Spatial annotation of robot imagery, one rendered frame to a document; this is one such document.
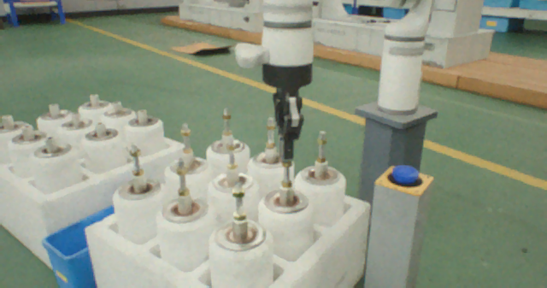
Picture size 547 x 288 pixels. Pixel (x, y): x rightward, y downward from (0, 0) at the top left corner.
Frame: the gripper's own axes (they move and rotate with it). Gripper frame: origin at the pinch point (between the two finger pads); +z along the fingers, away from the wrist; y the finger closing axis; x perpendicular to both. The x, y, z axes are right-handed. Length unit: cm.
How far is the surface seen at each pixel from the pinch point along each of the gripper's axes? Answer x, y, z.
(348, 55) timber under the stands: -88, 219, 29
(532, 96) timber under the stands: -147, 111, 31
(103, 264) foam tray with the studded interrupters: 32.8, 5.4, 22.9
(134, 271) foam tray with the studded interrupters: 26.0, -1.6, 19.7
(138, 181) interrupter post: 24.9, 7.5, 7.7
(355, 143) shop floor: -43, 79, 35
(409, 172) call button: -17.6, -7.7, 2.0
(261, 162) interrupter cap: 2.0, 15.3, 9.6
